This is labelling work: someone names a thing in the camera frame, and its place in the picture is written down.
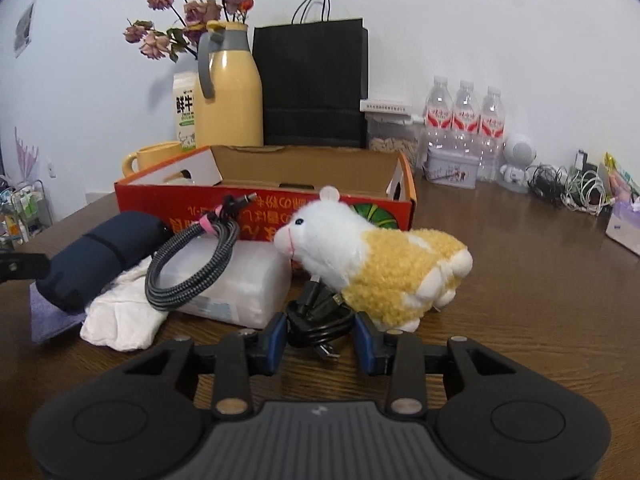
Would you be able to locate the white cloth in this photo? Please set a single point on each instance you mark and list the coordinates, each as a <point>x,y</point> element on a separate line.
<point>121,318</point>

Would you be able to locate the left water bottle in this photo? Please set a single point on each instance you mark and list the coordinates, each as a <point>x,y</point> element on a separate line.
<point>438,113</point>

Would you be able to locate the white and yellow plush toy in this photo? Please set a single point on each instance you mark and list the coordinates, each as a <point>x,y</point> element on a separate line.
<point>394,276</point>

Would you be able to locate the black paper bag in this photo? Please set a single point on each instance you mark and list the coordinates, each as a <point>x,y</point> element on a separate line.
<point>315,73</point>

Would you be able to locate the purple knitted cloth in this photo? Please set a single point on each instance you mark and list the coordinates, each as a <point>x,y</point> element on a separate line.
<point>49,321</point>

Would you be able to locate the clear snack container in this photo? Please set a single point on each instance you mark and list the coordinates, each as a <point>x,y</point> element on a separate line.
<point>394,133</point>

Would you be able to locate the small grey tin box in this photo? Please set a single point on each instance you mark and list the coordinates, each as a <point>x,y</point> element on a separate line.
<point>451,167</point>

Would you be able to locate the purple tissue box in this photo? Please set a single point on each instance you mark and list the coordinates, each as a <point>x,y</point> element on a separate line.
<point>624,225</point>

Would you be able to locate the water bottle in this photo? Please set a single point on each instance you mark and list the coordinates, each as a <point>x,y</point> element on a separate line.
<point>492,118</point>
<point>465,118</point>
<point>438,113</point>

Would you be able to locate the yellow ceramic mug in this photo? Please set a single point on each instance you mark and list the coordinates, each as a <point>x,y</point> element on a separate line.
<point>150,156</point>

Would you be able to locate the white tissue pack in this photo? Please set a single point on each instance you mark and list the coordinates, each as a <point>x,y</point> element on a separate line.
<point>252,288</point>

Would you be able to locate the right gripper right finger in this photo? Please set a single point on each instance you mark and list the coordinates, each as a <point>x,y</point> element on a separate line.
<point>399,356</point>

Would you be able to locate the white flat box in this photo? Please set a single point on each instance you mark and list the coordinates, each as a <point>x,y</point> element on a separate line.
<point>375,106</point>

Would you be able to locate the black charger adapter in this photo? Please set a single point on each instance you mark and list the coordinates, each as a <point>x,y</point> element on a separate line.
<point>582,163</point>

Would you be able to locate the colourful snack packet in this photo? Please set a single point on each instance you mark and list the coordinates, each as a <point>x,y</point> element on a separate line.
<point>623,187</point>

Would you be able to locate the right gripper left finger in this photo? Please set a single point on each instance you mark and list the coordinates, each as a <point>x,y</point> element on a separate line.
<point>239,357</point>

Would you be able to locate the red cardboard box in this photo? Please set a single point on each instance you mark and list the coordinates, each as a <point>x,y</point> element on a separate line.
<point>281,178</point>

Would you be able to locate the dried pink flower bouquet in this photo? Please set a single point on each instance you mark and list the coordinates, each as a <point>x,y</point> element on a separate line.
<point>191,19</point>

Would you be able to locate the middle water bottle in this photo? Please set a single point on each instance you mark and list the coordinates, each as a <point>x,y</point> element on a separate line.
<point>465,118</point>

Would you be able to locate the wire storage rack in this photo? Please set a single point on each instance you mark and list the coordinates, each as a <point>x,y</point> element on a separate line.
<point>25,211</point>

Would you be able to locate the yellow thermos jug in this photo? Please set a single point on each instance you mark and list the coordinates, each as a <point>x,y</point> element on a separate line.
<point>227,92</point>

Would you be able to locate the white robot figurine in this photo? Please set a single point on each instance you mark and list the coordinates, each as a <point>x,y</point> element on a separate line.
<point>518,153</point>

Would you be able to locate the right water bottle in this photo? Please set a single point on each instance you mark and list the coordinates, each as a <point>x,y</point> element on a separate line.
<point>492,118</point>

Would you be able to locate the navy blue pouch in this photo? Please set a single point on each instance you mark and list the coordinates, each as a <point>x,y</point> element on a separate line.
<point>82,270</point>

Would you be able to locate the white milk carton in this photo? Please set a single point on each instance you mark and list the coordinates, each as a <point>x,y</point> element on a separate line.
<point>182,92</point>

